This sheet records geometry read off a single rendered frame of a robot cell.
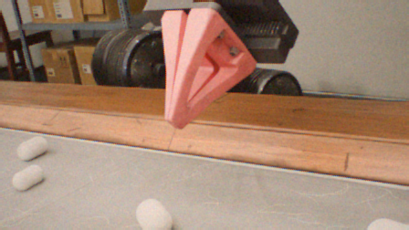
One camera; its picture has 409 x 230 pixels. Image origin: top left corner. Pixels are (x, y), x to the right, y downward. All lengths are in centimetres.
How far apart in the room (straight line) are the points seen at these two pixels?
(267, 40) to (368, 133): 11
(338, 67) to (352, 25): 22
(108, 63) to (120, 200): 52
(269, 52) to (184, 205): 13
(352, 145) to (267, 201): 8
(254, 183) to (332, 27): 227
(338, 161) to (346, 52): 224
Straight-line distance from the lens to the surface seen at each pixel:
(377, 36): 261
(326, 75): 279
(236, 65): 42
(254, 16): 43
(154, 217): 40
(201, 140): 54
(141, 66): 95
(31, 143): 62
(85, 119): 66
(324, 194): 44
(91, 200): 50
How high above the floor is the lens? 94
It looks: 18 degrees down
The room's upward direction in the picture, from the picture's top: 10 degrees counter-clockwise
